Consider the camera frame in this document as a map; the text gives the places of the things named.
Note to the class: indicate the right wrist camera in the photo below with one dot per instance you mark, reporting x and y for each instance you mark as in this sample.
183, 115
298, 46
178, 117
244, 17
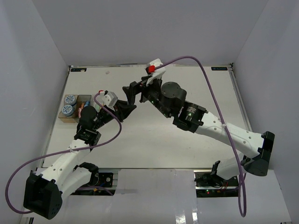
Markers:
154, 73

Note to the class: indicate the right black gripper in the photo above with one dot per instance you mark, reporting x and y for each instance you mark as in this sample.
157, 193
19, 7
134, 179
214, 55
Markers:
131, 91

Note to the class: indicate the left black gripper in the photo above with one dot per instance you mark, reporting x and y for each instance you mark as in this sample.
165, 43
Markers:
123, 109

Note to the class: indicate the green highlighter pen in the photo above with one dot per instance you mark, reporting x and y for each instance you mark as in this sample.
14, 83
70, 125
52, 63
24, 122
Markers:
97, 107

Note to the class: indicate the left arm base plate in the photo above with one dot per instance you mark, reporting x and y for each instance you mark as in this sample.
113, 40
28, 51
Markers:
98, 181

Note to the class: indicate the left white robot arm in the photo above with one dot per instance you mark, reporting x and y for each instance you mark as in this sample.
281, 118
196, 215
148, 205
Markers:
44, 193

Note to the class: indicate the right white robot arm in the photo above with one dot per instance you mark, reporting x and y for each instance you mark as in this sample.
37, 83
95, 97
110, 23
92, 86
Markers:
255, 147

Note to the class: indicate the pink correction tape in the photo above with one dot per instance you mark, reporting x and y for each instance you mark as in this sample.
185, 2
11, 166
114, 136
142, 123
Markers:
79, 112

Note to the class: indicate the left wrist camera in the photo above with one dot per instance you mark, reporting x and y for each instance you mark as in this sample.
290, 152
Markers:
108, 99

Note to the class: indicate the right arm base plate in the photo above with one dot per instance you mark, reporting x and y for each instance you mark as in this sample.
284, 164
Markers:
206, 187

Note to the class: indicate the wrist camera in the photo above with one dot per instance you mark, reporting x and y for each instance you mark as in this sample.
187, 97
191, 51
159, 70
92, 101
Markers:
108, 99
154, 73

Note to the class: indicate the clear compartment organizer tray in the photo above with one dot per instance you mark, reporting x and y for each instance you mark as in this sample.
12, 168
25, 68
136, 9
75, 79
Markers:
74, 117

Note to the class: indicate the blue cleaning gel jar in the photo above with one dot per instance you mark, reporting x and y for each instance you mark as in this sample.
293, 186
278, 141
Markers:
70, 100
67, 110

